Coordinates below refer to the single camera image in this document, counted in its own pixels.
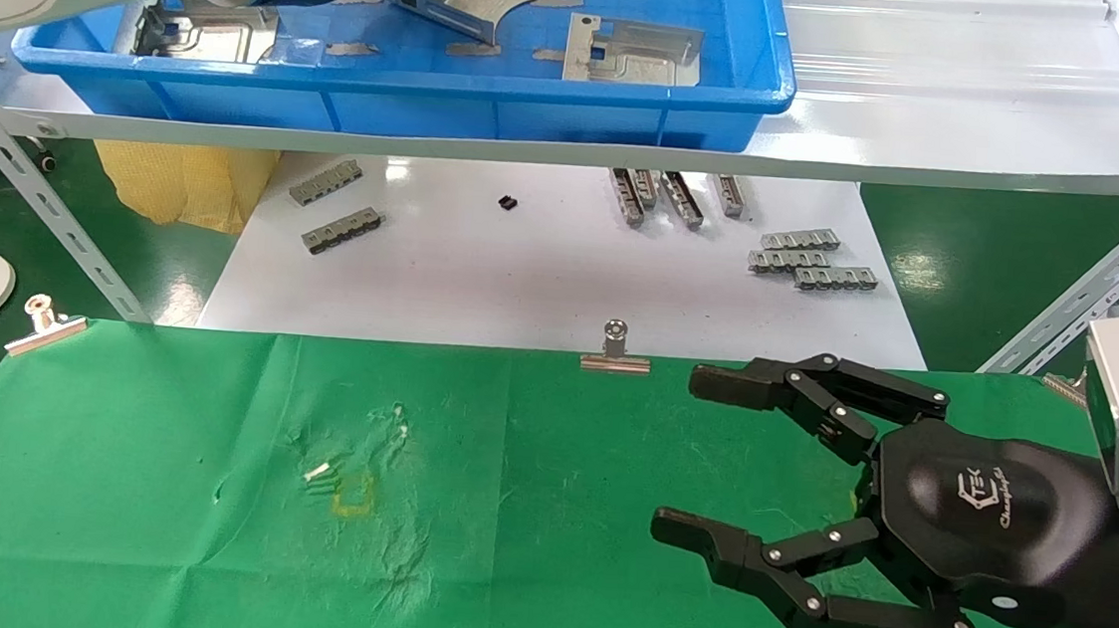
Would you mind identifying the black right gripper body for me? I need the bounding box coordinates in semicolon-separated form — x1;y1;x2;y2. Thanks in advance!
850;414;1117;628

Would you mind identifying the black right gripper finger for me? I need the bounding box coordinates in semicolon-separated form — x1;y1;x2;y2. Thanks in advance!
684;342;954;474
643;499;987;628

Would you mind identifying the clear plastic tape piece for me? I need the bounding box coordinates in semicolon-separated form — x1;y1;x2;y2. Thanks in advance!
278;35;327;68

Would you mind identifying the blue plastic bin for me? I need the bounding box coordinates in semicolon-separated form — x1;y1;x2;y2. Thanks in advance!
7;0;804;170

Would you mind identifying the grey metal terminal strip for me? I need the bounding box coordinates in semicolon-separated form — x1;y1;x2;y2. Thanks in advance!
710;174;752;221
761;224;841;257
605;168;649;230
656;170;708;232
301;202;385;261
793;263;879;297
747;246;832;280
628;168;663;212
289;155;364;211

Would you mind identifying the silver binder clip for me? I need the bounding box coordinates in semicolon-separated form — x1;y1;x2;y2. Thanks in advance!
4;292;91;361
580;318;655;376

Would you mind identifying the yellow mesh bag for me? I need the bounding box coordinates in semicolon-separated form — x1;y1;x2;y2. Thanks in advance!
88;135;282;238

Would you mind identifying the white metal shelf rack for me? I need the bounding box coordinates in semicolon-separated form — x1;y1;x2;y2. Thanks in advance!
0;0;1119;401

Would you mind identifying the green cloth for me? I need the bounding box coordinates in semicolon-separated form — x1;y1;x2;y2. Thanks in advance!
0;295;1119;628

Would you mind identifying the clear corrugated plastic sheet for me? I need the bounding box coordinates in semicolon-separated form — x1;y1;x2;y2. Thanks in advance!
765;0;1119;121

